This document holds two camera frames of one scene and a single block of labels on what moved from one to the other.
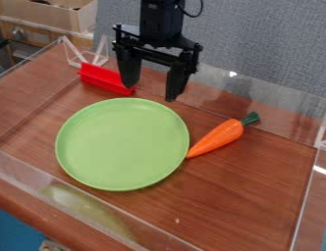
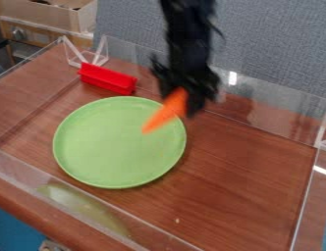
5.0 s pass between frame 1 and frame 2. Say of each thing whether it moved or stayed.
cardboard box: stayed
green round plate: stayed
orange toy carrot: moved
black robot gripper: moved
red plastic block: stayed
